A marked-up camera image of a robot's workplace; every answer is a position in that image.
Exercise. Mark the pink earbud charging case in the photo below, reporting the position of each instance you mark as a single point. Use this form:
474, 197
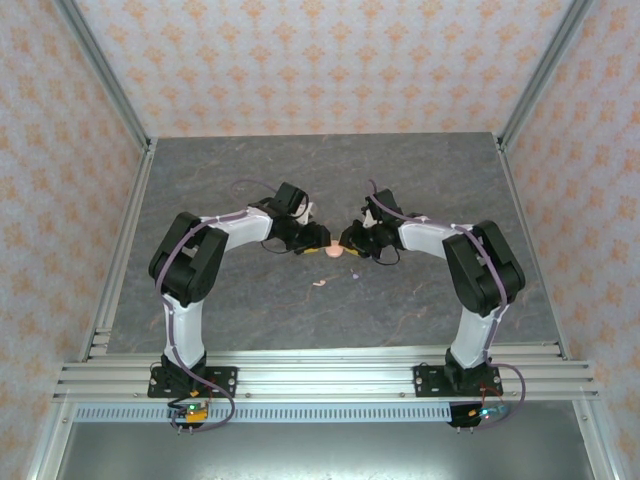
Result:
334, 250

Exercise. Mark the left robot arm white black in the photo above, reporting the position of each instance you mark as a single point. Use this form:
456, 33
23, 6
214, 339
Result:
185, 330

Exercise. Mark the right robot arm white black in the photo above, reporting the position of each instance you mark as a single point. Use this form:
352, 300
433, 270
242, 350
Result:
475, 340

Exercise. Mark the wide aluminium base beam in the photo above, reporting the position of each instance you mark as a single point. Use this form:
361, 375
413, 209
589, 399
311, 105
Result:
325, 375

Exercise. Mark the grey metal sheet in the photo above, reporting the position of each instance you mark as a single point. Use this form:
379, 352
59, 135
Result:
325, 450

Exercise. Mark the aluminium side rail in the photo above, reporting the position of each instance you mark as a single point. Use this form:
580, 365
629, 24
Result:
121, 250
532, 250

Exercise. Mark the aluminium frame post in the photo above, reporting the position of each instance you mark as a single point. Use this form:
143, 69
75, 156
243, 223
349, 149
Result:
541, 75
108, 75

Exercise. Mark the aluminium frame leg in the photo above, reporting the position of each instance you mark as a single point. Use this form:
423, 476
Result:
595, 445
47, 445

